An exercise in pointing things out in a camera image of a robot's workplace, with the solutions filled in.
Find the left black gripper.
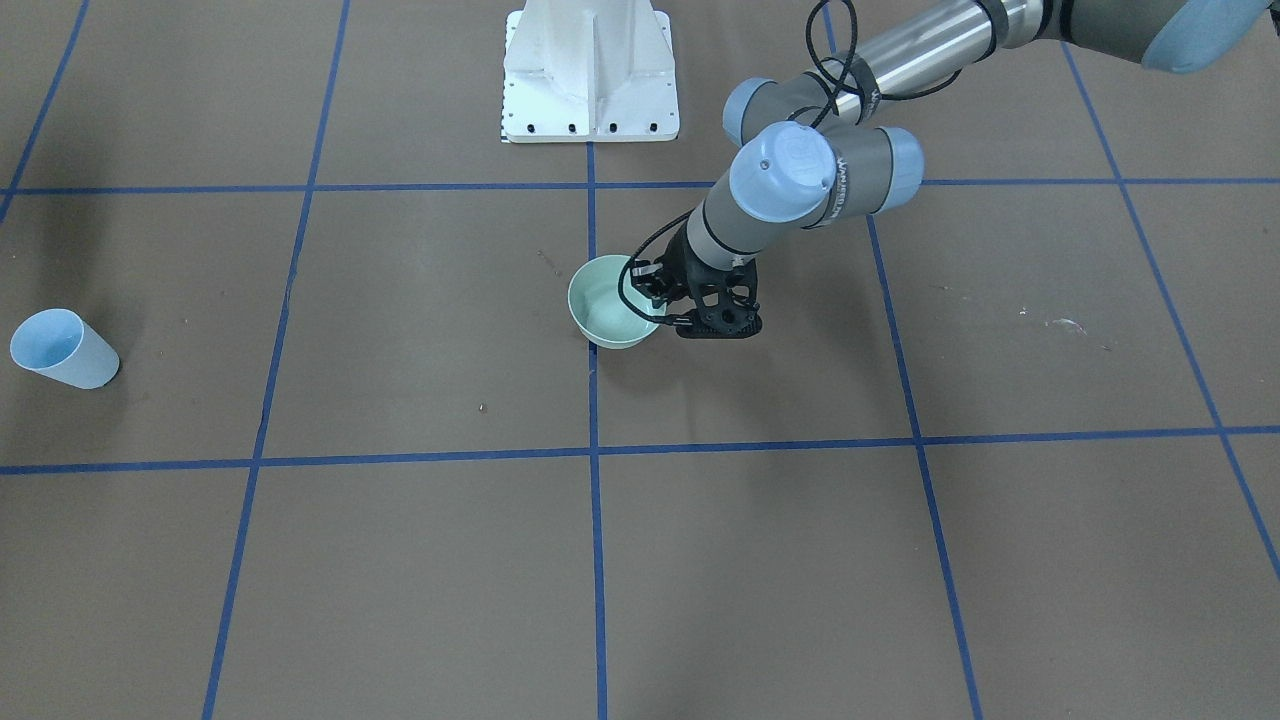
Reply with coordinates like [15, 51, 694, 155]
[628, 225, 731, 316]

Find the mint green bowl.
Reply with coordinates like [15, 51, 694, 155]
[567, 255, 658, 350]

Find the light blue plastic cup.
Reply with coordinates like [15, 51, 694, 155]
[9, 307, 122, 389]

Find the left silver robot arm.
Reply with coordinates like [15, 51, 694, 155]
[616, 1, 1277, 334]

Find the white camera pillar mount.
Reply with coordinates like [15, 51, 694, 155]
[500, 1, 681, 143]

